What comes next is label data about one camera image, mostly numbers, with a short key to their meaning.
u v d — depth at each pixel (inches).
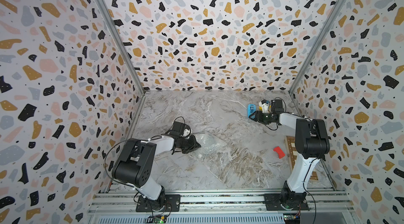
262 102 38.4
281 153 35.3
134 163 18.1
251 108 42.2
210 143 35.5
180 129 30.6
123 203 29.4
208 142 36.3
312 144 21.2
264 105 37.7
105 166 17.9
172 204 28.9
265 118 35.4
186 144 31.8
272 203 28.7
